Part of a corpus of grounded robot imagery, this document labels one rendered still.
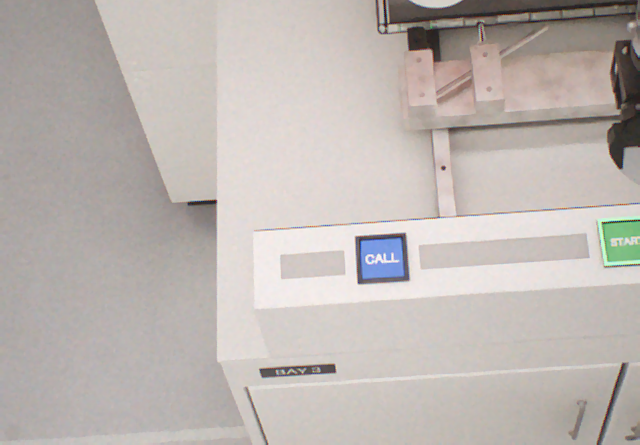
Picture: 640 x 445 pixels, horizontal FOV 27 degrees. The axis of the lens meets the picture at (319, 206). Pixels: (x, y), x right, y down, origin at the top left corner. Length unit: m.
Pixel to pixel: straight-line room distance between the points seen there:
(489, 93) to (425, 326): 0.30
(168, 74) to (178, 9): 0.17
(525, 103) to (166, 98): 0.77
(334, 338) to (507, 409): 0.34
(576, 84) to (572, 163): 0.10
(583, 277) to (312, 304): 0.29
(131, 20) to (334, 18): 0.38
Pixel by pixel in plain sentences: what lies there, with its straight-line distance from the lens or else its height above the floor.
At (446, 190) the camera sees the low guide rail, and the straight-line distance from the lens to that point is 1.58.
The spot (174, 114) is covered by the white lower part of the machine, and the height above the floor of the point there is 0.39.
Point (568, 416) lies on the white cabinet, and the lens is 1.79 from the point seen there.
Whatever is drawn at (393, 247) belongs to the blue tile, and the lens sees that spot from 1.42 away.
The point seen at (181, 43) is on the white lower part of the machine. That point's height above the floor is 0.58.
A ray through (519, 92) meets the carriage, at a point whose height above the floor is 0.88.
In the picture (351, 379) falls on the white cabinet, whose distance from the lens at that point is 1.61.
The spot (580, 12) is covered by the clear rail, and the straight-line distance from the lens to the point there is 1.66.
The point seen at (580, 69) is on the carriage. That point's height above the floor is 0.88.
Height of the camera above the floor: 2.23
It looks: 61 degrees down
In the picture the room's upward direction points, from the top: 10 degrees counter-clockwise
